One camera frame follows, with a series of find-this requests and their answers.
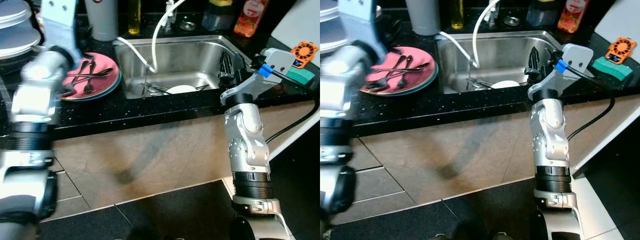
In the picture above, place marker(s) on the dark metal spoon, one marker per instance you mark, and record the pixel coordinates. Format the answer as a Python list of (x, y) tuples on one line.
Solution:
[(97, 75), (412, 68)]

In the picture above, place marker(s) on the pink plate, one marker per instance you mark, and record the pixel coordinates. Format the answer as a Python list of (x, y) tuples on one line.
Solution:
[(420, 75), (102, 82)]

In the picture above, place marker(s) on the red dish soap bottle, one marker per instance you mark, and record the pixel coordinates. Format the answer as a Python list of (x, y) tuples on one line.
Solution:
[(572, 16), (250, 19)]

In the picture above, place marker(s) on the round metal sink strainer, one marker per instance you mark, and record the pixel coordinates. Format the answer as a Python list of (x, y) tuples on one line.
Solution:
[(187, 25), (512, 21)]

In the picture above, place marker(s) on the dark metal fork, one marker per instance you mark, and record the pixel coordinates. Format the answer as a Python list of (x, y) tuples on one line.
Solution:
[(403, 75), (80, 72), (89, 80), (392, 67)]

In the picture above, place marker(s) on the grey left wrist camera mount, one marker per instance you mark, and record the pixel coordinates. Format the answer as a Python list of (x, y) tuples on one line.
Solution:
[(360, 22), (60, 22)]

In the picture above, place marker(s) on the green sponge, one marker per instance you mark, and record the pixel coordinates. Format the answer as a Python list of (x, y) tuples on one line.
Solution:
[(612, 69), (302, 76)]

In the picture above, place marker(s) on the yellow oil bottle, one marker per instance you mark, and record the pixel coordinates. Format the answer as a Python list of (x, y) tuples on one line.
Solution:
[(134, 17), (457, 14)]

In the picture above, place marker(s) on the grey tumbler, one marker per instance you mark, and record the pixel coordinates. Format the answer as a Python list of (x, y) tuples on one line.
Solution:
[(101, 20), (423, 17)]

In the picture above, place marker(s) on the small white plate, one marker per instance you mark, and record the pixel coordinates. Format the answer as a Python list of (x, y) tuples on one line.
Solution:
[(180, 89), (504, 84)]

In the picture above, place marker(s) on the teal plate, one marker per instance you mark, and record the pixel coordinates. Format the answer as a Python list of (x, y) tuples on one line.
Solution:
[(434, 77), (114, 87)]

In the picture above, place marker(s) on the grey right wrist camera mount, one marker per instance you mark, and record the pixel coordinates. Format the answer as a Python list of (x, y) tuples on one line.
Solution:
[(272, 62), (575, 57)]

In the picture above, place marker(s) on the metal cutlery piece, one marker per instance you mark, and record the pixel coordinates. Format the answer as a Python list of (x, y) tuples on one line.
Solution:
[(480, 83), (155, 89)]

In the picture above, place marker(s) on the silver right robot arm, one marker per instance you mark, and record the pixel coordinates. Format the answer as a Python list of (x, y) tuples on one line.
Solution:
[(550, 145), (245, 150)]

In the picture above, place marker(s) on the dark container with yellow lid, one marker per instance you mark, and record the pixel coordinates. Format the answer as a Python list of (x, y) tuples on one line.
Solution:
[(218, 17), (542, 14)]

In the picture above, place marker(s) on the orange round gadget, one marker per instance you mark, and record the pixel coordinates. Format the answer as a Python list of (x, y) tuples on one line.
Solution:
[(303, 54), (620, 50)]

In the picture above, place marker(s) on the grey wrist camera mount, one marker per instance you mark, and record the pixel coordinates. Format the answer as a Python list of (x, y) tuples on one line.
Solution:
[(272, 62), (360, 22), (575, 57), (60, 22)]

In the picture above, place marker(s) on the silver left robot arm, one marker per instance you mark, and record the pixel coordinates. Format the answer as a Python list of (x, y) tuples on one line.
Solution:
[(32, 100), (337, 95)]

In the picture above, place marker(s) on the stainless steel sink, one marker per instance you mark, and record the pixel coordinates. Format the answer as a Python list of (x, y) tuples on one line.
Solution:
[(510, 55), (200, 60)]

